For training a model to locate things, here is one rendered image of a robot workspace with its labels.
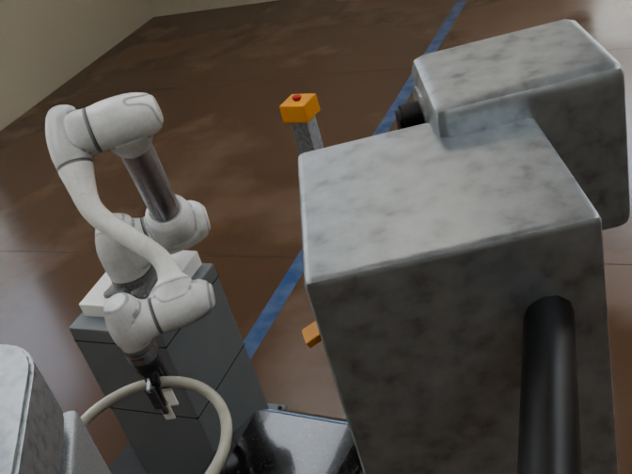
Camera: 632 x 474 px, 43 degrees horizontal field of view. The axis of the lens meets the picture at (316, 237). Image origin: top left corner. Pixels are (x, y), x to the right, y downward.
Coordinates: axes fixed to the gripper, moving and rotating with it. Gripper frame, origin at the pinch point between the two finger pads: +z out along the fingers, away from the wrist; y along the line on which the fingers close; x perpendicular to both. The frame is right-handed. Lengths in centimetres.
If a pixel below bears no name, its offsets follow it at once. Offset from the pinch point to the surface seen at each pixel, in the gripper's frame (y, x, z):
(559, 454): 128, 91, -130
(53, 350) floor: -137, -123, 95
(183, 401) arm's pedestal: -35, -14, 37
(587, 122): 98, 99, -131
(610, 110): 98, 101, -132
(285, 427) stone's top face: 13.8, 35.9, 0.1
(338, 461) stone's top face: 28, 51, -1
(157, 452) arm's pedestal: -40, -37, 69
